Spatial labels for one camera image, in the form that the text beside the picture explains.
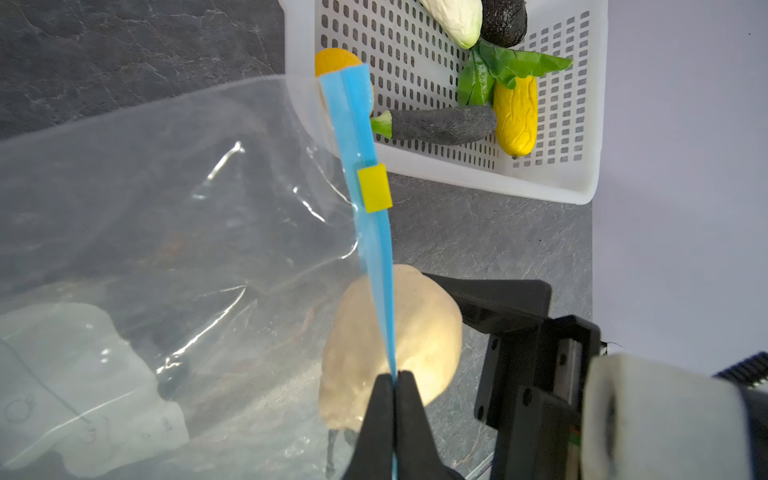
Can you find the green toy leaf vegetable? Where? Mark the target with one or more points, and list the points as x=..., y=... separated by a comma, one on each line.
x=488, y=64

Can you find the yellow zipper slider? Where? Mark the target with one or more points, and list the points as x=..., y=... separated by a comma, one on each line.
x=375, y=188

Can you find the beige toy potato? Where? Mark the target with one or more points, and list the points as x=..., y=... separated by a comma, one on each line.
x=428, y=341

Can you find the black toy avocado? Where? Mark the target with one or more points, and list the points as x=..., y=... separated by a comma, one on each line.
x=505, y=22

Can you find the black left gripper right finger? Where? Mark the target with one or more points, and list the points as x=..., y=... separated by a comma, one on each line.
x=415, y=448

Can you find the clear zip top bag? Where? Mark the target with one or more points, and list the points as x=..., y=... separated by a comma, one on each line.
x=169, y=278

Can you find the white perforated plastic basket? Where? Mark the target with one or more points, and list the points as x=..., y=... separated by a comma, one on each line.
x=415, y=65

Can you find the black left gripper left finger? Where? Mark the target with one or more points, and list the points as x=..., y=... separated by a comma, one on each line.
x=373, y=456

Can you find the yellow toy corn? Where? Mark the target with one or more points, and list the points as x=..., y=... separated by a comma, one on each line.
x=517, y=116

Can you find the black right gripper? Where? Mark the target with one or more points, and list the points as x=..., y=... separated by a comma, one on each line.
x=533, y=377

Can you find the yellow toy lemon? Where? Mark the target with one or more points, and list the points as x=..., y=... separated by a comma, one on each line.
x=333, y=59

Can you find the dark toy eggplant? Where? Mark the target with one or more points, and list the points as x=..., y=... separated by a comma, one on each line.
x=447, y=126

